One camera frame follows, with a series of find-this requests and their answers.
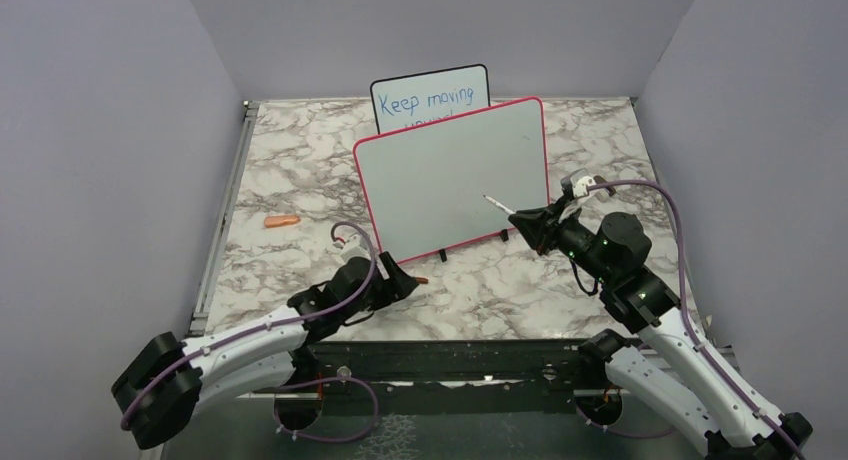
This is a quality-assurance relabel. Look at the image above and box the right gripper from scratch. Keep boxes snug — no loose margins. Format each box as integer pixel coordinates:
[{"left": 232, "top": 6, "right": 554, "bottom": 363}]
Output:
[{"left": 510, "top": 194, "right": 615, "bottom": 285}]

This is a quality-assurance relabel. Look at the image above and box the white whiteboard marker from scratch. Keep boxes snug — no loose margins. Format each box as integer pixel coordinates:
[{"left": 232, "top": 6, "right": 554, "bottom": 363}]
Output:
[{"left": 483, "top": 195, "right": 515, "bottom": 215}]

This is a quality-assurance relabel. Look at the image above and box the pink framed whiteboard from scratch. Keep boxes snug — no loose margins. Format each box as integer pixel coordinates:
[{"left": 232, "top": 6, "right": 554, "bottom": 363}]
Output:
[{"left": 352, "top": 97, "right": 550, "bottom": 263}]

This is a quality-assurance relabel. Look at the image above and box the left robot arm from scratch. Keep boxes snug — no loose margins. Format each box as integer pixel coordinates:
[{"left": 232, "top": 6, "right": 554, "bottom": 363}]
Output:
[{"left": 111, "top": 252, "right": 422, "bottom": 450}]

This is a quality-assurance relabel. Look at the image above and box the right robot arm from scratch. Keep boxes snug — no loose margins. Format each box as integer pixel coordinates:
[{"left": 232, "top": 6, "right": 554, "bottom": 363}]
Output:
[{"left": 508, "top": 204, "right": 813, "bottom": 459}]

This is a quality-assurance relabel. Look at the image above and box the black framed whiteboard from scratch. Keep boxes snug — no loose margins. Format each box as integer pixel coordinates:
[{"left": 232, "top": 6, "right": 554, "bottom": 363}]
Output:
[{"left": 370, "top": 63, "right": 491, "bottom": 133}]

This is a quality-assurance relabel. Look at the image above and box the orange marker cap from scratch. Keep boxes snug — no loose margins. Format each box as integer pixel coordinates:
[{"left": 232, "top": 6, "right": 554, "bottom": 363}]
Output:
[{"left": 263, "top": 215, "right": 301, "bottom": 229}]

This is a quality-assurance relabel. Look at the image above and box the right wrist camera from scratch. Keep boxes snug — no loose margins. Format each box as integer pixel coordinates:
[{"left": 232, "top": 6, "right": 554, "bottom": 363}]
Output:
[{"left": 560, "top": 169, "right": 605, "bottom": 201}]

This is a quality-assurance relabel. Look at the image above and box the aluminium table frame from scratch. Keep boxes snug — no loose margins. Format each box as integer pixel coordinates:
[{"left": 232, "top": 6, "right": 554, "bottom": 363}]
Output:
[{"left": 139, "top": 99, "right": 770, "bottom": 460}]

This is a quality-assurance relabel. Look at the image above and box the black mounting rail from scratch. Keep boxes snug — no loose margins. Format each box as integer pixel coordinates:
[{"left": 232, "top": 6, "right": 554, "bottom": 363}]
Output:
[{"left": 182, "top": 334, "right": 713, "bottom": 415}]

